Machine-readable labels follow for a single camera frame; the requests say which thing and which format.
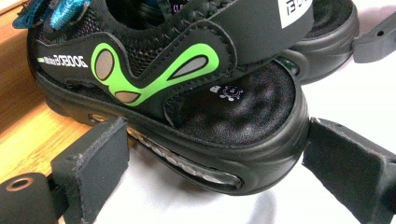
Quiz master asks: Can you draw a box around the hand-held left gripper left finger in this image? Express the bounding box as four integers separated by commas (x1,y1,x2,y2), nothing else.
50,116,131,224

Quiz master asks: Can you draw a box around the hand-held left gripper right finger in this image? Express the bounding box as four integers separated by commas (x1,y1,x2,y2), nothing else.
301,117,396,224

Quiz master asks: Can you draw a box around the black green sandal shoe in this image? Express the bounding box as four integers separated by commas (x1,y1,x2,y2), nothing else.
12,0,316,197
289,0,361,86

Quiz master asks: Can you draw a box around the three-tier wooden shelf rack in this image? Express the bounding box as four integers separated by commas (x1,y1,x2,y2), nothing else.
0,0,132,185

